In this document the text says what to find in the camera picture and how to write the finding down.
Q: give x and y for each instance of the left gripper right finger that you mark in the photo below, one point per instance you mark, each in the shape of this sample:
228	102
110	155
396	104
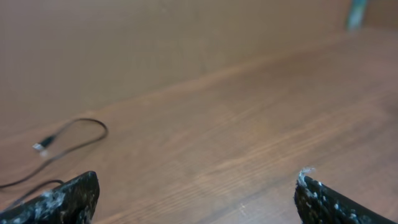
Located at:
318	204

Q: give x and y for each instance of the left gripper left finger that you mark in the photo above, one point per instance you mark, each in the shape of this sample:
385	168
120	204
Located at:
56	202

